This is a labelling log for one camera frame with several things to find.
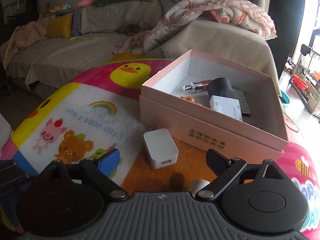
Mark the red lighter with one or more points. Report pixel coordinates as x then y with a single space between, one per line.
191 99

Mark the black plug adapter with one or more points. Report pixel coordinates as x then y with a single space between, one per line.
220 87

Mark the pink plush toy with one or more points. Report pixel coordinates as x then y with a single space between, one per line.
86 3

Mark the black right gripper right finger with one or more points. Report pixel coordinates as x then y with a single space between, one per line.
226 170

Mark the beige covered sofa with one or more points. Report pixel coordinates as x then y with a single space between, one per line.
55 61

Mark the red lip gloss tube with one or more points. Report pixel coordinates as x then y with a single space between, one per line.
195 87

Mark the floral pink blanket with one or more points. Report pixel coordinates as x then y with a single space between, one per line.
240 13

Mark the red plastic basin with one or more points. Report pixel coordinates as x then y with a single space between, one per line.
299 83

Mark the peach cloth on sofa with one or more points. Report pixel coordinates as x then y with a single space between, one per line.
23 37

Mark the metal shelf rack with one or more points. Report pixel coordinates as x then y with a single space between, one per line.
307 68

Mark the pink cardboard box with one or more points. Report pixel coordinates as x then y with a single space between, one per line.
163 104

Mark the yellow cushion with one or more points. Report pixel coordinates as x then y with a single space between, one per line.
60 26

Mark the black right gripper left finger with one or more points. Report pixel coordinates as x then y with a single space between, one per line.
96 174

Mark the white usb wall charger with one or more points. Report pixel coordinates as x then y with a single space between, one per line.
161 148

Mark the white battery charger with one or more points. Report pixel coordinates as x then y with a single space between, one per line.
227 106

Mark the colourful cartoon play mat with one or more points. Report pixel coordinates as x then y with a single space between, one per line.
98 111

